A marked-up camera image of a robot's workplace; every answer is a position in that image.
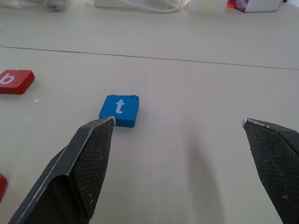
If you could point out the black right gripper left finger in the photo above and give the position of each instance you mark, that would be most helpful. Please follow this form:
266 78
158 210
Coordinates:
70 177

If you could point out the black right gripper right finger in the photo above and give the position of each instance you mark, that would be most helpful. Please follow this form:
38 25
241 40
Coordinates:
275 163

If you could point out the blue letter t tile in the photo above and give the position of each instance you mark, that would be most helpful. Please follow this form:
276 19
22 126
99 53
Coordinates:
121 109

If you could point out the red letter b tile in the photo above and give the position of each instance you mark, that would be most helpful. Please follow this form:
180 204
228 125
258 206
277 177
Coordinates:
14 81

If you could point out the purple and white box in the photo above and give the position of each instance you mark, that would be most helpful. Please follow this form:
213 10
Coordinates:
254 5

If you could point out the clear plastic bag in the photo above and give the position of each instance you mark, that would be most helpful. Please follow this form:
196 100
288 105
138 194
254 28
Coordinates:
44 4

